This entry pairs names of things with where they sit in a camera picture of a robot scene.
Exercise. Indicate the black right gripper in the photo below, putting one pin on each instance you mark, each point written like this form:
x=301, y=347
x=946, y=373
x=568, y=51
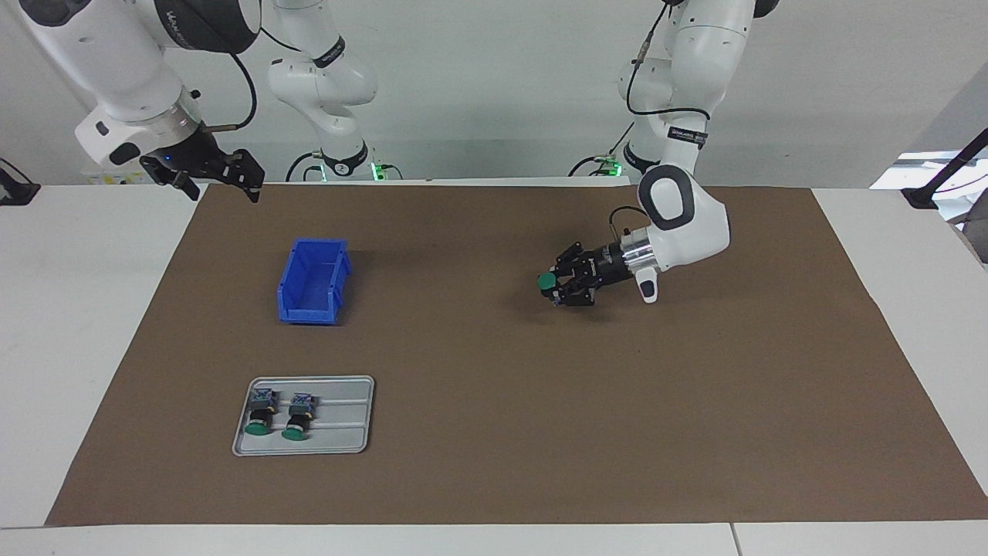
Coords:
x=189, y=154

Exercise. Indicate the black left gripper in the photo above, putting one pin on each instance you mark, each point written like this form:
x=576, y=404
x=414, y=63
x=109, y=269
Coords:
x=606, y=266

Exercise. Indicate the green push button switch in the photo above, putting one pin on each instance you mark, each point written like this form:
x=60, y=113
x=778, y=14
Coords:
x=298, y=417
x=546, y=283
x=261, y=409

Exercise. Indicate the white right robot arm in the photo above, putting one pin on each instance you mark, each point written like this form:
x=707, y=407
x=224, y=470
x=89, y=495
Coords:
x=123, y=62

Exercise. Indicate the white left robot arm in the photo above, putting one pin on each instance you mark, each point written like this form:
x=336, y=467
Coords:
x=695, y=224

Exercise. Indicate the white box yellow label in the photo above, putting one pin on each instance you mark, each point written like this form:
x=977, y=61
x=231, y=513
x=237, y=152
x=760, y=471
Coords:
x=108, y=179

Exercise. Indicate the brown table mat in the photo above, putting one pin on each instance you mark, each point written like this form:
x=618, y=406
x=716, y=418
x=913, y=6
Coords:
x=540, y=425

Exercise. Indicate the blue plastic bin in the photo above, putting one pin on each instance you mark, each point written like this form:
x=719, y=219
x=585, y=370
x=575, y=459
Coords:
x=309, y=303

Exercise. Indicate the black clamp stand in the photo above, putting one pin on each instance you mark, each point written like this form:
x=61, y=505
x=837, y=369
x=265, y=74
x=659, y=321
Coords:
x=17, y=191

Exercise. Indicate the grey metal tray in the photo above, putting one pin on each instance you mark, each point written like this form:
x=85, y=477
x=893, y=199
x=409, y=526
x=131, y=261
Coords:
x=347, y=432

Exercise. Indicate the white background furniture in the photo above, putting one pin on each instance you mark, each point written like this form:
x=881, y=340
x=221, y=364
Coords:
x=895, y=177

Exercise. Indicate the grey chair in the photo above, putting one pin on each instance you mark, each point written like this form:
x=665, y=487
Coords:
x=976, y=235

